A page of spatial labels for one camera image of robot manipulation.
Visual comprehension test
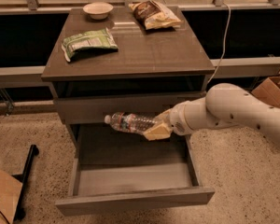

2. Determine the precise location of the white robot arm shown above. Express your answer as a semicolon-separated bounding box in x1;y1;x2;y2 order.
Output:
144;83;280;147

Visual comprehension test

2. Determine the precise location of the grey drawer cabinet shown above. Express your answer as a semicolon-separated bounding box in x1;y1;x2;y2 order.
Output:
40;6;216;147

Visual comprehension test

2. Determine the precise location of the white cable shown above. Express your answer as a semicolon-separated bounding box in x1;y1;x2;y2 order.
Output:
206;3;232;85

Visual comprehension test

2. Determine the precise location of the cardboard box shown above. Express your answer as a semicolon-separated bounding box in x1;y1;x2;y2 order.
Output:
252;75;280;108
0;169;22;224

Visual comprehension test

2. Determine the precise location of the cardboard box right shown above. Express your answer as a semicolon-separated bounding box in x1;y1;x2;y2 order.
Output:
252;75;280;108

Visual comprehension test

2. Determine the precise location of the black stand leg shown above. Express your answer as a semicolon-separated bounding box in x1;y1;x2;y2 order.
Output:
13;145;39;220

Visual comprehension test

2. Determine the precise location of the green snack bag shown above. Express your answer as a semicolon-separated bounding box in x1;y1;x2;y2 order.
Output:
62;28;119;62

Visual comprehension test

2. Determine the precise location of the white bowl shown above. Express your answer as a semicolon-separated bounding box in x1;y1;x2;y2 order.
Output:
83;2;113;20

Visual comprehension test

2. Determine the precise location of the cardboard box left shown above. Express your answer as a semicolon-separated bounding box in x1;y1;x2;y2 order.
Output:
0;169;22;224

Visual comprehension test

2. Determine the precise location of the brown yellow chip bag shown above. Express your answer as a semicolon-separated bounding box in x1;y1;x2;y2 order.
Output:
129;0;182;30

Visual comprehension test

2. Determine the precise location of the closed grey top drawer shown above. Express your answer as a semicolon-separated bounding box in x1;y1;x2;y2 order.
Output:
54;92;205;124

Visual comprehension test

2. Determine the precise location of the clear plastic water bottle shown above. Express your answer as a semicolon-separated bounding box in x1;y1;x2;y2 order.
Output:
105;112;158;135

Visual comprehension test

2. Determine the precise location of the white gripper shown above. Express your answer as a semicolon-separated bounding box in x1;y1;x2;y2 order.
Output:
144;101;192;141

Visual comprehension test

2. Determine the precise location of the metal window railing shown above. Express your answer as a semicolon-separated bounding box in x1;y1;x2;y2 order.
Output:
0;0;280;90

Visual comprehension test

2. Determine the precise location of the open grey middle drawer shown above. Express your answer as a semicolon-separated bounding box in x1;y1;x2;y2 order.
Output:
56;123;215;216

